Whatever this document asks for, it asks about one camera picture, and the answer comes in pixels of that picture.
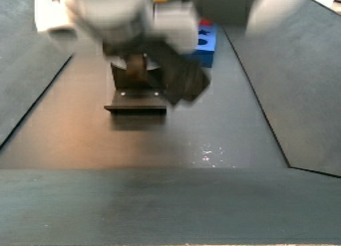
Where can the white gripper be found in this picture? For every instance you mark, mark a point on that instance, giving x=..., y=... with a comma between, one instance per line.
x=120, y=21

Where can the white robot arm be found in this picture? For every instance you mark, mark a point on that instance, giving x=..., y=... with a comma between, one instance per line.
x=257, y=15

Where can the dark grey cradle fixture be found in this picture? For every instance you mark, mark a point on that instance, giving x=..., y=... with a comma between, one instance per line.
x=136, y=98

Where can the red rounded block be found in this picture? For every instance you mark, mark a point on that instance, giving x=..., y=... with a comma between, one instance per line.
x=205, y=22

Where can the blue shape sorter block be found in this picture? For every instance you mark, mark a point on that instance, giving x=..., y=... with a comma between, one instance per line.
x=205, y=48

